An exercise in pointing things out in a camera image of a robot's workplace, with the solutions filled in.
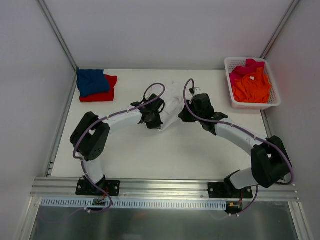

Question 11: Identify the orange t shirt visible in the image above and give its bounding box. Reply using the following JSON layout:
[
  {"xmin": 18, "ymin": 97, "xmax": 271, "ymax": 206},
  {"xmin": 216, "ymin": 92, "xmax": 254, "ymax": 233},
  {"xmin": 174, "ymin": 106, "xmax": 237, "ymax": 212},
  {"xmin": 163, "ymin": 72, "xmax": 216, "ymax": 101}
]
[{"xmin": 232, "ymin": 68, "xmax": 271, "ymax": 104}]

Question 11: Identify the aluminium frame post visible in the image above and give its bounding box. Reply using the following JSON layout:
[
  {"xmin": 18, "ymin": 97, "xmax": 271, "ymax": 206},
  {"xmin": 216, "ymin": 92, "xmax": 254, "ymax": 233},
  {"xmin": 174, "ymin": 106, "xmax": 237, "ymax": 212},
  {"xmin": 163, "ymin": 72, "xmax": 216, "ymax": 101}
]
[
  {"xmin": 260, "ymin": 0, "xmax": 302, "ymax": 59},
  {"xmin": 37, "ymin": 0, "xmax": 78, "ymax": 72}
]

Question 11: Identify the folded blue t shirt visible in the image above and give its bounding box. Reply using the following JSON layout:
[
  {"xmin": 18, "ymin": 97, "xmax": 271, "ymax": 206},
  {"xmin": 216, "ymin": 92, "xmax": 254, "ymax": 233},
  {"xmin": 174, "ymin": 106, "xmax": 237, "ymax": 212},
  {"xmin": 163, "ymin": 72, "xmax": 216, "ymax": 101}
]
[{"xmin": 76, "ymin": 69, "xmax": 110, "ymax": 98}]

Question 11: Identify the left aluminium frame post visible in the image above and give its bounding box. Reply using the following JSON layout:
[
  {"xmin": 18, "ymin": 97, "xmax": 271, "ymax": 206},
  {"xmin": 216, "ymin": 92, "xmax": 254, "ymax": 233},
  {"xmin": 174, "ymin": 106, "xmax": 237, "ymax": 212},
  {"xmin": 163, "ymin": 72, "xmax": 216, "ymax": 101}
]
[{"xmin": 37, "ymin": 0, "xmax": 78, "ymax": 72}]

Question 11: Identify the white t shirt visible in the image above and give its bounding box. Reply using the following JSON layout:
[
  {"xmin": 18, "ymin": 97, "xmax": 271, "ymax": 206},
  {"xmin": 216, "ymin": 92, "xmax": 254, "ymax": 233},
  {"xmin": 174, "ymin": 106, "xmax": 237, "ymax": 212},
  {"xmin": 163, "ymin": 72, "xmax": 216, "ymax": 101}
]
[{"xmin": 158, "ymin": 81, "xmax": 185, "ymax": 132}]

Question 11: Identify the pink t shirt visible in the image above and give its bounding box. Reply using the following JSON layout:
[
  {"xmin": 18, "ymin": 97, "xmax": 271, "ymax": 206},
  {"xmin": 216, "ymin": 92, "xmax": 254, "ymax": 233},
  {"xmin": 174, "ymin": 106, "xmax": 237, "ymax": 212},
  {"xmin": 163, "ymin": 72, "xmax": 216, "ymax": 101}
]
[{"xmin": 229, "ymin": 58, "xmax": 265, "ymax": 87}]

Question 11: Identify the aluminium mounting rail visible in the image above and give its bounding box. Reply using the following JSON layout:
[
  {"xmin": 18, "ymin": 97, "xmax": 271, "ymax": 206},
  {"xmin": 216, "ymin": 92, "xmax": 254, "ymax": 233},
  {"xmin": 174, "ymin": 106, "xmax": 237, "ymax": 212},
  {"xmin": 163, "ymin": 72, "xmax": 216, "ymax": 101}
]
[{"xmin": 30, "ymin": 176, "xmax": 301, "ymax": 202}]

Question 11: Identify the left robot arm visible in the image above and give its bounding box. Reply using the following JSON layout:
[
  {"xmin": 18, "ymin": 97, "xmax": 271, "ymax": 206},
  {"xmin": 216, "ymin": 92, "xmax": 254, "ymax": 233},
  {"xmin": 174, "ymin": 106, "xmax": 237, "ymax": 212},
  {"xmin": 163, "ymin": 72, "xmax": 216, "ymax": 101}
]
[{"xmin": 70, "ymin": 93, "xmax": 165, "ymax": 196}]

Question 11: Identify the white plastic basket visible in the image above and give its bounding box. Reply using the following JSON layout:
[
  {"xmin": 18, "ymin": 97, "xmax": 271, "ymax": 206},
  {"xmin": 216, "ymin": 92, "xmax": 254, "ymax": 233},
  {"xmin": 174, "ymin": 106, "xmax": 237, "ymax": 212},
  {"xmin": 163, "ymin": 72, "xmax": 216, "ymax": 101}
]
[{"xmin": 224, "ymin": 57, "xmax": 281, "ymax": 110}]

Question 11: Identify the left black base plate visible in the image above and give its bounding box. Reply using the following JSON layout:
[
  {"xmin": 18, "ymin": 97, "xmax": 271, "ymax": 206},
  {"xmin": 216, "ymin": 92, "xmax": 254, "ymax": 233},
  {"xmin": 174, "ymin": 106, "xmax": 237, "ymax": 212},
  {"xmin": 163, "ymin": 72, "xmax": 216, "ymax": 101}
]
[{"xmin": 75, "ymin": 177, "xmax": 121, "ymax": 197}]

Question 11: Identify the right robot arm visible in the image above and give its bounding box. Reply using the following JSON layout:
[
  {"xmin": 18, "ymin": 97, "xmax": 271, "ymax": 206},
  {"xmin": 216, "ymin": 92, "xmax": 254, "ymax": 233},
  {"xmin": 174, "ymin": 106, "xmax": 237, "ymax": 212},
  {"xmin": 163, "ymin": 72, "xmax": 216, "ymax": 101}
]
[{"xmin": 178, "ymin": 93, "xmax": 293, "ymax": 198}]

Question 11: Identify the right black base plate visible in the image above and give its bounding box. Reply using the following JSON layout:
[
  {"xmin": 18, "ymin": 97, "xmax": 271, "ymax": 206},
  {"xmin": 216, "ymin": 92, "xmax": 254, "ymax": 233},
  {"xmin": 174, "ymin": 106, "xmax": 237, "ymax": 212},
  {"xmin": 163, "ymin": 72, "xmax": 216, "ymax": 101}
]
[{"xmin": 207, "ymin": 182, "xmax": 253, "ymax": 199}]

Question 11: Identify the right aluminium frame post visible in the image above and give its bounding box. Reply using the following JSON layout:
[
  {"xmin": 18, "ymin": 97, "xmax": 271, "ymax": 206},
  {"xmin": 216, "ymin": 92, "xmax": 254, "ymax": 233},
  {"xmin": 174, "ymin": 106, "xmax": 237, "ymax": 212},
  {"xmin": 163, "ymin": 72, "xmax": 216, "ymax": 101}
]
[{"xmin": 260, "ymin": 0, "xmax": 302, "ymax": 59}]

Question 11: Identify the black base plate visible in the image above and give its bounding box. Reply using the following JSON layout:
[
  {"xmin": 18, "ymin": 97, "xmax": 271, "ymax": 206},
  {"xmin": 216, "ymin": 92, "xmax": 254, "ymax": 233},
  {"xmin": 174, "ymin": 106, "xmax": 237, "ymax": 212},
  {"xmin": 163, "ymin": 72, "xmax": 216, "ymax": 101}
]
[
  {"xmin": 207, "ymin": 182, "xmax": 253, "ymax": 199},
  {"xmin": 75, "ymin": 177, "xmax": 121, "ymax": 197}
]

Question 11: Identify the white slotted cable duct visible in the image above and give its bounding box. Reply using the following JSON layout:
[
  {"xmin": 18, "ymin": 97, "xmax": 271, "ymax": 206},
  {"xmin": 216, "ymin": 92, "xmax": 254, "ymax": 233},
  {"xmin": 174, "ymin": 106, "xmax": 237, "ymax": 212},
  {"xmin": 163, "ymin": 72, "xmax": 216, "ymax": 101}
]
[{"xmin": 40, "ymin": 197, "xmax": 227, "ymax": 211}]

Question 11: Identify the folded red t shirt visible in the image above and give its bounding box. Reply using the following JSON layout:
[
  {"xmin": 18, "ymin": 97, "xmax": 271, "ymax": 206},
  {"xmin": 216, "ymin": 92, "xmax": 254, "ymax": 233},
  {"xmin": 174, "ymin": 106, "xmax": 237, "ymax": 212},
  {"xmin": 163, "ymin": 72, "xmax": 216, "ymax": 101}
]
[{"xmin": 79, "ymin": 74, "xmax": 118, "ymax": 103}]

